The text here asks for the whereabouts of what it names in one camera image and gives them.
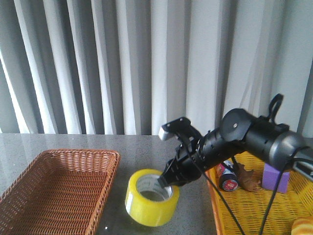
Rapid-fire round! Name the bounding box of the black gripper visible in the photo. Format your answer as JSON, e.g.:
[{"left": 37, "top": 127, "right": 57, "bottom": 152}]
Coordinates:
[{"left": 157, "top": 138, "right": 206, "bottom": 188}]

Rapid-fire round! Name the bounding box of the yellow packing tape roll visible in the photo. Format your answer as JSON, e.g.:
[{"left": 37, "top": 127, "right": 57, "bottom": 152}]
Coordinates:
[{"left": 125, "top": 169, "right": 179, "bottom": 227}]

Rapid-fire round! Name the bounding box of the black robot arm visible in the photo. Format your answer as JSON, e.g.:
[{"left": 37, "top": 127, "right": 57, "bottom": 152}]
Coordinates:
[{"left": 158, "top": 109, "right": 313, "bottom": 188}]

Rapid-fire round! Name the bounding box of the small red blue can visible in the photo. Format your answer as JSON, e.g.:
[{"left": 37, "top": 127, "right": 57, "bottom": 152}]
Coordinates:
[{"left": 215, "top": 160, "right": 239, "bottom": 192}]

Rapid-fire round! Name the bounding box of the brown toy animal figure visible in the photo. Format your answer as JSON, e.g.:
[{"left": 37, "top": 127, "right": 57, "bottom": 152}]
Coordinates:
[{"left": 235, "top": 163, "right": 261, "bottom": 192}]

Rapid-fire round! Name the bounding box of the brown wicker basket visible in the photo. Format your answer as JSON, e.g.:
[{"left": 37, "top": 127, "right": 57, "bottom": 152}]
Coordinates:
[{"left": 0, "top": 149, "right": 120, "bottom": 235}]

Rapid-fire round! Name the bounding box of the purple foam cube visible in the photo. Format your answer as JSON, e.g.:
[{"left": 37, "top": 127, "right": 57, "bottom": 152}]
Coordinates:
[{"left": 262, "top": 164, "right": 290, "bottom": 193}]

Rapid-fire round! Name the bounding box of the yellow bread toy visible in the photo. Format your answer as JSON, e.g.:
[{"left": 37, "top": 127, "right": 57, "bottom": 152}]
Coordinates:
[{"left": 291, "top": 216, "right": 313, "bottom": 235}]

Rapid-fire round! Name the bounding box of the grey white curtain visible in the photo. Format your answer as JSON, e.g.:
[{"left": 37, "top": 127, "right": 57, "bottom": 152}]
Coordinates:
[{"left": 0, "top": 0, "right": 313, "bottom": 137}]

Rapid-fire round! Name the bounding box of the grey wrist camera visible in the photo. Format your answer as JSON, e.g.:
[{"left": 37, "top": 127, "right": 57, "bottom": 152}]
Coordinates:
[{"left": 158, "top": 117, "right": 202, "bottom": 145}]

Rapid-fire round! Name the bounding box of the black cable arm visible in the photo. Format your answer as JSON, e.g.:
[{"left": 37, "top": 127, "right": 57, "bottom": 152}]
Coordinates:
[{"left": 182, "top": 94, "right": 313, "bottom": 235}]

